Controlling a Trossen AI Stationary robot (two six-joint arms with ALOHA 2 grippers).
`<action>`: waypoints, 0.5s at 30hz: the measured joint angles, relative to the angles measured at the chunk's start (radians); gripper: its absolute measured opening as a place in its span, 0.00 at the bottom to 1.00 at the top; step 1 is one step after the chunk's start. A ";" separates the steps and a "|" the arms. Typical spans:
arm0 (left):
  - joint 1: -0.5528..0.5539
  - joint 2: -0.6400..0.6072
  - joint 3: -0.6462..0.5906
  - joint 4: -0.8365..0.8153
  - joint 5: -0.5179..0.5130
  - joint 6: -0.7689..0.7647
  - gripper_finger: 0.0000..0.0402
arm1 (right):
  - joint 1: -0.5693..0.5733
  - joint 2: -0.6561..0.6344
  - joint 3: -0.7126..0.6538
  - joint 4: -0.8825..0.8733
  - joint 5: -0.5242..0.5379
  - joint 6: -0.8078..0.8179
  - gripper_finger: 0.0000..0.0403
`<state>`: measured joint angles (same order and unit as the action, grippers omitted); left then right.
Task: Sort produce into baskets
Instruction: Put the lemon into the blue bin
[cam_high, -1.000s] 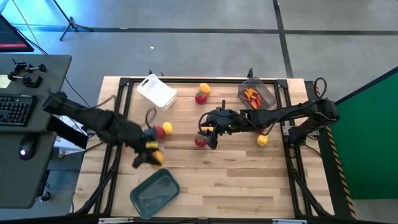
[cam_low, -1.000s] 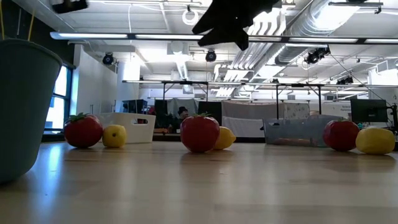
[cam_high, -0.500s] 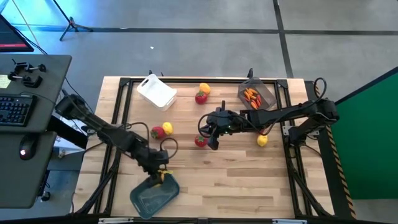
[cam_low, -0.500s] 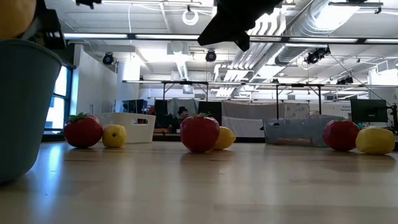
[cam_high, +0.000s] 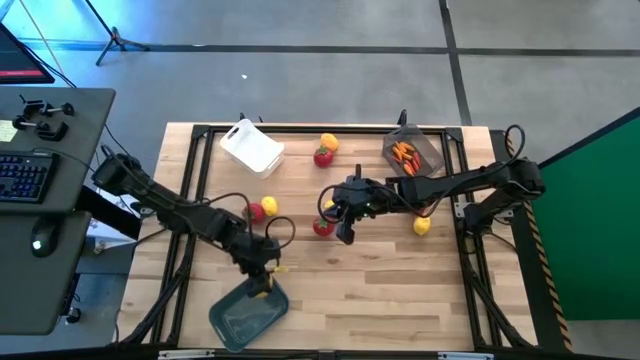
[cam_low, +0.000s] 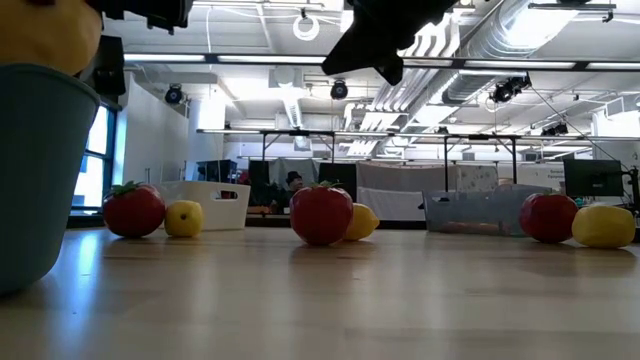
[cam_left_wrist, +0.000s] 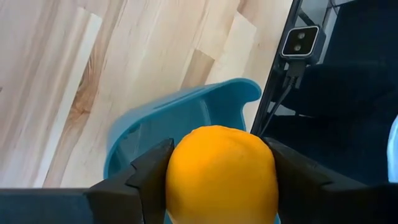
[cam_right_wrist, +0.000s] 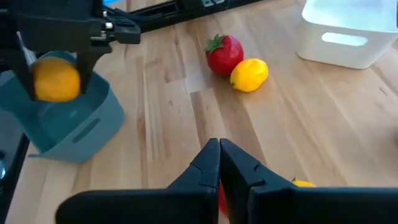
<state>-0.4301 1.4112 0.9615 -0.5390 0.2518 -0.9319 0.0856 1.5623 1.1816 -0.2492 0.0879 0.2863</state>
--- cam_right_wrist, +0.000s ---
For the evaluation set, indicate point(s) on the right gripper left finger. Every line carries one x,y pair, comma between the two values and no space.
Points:
202,168

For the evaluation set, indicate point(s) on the orange-yellow toy lemon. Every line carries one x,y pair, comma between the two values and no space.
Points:
56,79

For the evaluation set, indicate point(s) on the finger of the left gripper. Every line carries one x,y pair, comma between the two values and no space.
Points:
22,70
87,68

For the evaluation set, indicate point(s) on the white plastic basket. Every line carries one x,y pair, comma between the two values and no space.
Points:
348,56

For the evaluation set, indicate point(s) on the teal plastic basket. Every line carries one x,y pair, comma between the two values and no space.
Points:
77,124

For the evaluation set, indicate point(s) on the red toy tomato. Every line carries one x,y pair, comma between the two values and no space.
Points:
224,56
222,202

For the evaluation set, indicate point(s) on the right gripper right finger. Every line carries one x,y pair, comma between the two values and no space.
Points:
239,174

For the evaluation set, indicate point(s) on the yellow toy lemon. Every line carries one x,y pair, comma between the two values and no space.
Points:
248,75
303,183

